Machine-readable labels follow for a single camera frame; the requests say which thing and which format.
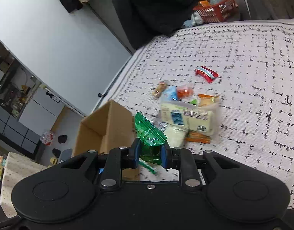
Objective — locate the small yellow brown snack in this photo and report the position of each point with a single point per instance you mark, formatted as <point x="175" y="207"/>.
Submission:
<point x="160" y="88"/>

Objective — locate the brown cardboard box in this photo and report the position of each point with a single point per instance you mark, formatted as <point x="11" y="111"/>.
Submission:
<point x="110" y="131"/>

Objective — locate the red white plastic bag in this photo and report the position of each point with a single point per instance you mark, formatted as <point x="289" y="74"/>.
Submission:
<point x="47" y="138"/>

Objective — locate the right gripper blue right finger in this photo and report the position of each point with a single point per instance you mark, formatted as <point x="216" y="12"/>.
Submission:
<point x="165" y="156"/>

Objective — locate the black clothes pile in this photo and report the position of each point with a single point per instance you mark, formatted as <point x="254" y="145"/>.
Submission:
<point x="142" y="20"/>

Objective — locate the clear orange snack packet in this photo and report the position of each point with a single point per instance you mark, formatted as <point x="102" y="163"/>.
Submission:
<point x="184" y="91"/>

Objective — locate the orange rice cracker packet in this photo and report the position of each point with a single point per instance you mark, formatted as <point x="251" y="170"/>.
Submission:
<point x="211" y="103"/>

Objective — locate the blue snack packet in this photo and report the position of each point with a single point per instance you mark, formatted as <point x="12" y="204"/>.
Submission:
<point x="169" y="94"/>

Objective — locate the orange plastic basket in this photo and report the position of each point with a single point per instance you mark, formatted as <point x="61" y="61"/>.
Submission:
<point x="219" y="12"/>

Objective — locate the large cream snack bag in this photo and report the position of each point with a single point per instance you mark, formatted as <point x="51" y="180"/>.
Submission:
<point x="187" y="116"/>

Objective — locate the white kitchen cabinet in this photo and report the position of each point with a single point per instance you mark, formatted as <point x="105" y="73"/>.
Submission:
<point x="41" y="110"/>

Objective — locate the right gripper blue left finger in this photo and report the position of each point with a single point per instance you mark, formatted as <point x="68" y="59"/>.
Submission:
<point x="134" y="153"/>

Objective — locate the red white snack bar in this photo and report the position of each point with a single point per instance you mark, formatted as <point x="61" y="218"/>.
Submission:
<point x="208" y="74"/>

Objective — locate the green snack packet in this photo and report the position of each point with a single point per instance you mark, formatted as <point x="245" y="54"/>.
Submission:
<point x="152" y="138"/>

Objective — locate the white patterned bed blanket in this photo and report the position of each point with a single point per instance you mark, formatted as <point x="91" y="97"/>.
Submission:
<point x="255" y="64"/>

